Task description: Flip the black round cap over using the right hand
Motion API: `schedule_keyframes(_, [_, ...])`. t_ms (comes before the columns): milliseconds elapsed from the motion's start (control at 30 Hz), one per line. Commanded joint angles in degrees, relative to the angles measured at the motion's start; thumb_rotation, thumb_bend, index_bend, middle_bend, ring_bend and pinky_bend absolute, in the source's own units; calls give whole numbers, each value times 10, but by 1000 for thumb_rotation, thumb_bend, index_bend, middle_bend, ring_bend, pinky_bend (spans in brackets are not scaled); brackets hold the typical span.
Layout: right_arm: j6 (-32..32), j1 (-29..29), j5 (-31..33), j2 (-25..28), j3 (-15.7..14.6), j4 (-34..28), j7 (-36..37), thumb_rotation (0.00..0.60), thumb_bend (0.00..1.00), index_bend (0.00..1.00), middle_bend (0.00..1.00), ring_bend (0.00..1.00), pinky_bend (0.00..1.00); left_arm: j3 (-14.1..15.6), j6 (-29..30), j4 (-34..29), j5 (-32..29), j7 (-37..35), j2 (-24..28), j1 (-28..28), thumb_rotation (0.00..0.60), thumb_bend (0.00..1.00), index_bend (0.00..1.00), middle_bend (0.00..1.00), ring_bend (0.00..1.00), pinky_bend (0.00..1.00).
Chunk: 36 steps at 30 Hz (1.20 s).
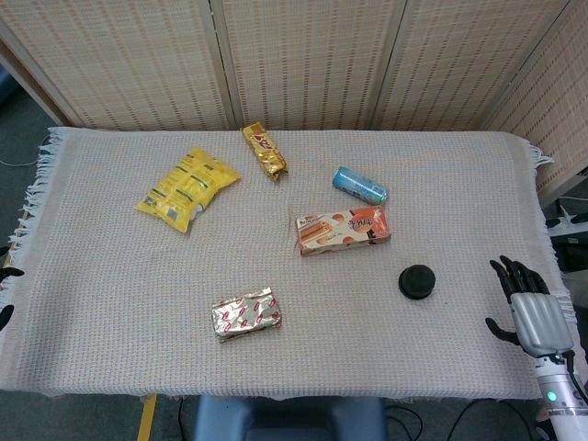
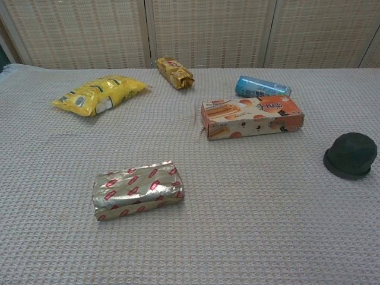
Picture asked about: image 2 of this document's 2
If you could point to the black round object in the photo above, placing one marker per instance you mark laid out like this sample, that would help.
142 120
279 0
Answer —
350 155

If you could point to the orange biscuit box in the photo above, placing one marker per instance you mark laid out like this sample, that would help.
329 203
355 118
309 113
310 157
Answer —
252 118

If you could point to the silver foil pack red logos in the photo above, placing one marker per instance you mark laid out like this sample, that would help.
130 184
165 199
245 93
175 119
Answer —
136 190

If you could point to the gold foil snack pack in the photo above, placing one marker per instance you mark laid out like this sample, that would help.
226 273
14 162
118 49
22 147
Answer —
175 72

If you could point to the beige waffle tablecloth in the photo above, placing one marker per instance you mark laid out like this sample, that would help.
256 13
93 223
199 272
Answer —
237 207

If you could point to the blue drink can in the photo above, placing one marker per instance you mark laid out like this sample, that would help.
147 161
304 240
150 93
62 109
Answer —
258 86

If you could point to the yellow snack bag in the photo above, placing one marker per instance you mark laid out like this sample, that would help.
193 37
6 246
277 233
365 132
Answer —
101 92

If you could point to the woven folding screen panel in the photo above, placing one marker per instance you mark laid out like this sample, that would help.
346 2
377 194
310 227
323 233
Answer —
10 47
320 32
83 32
207 32
374 60

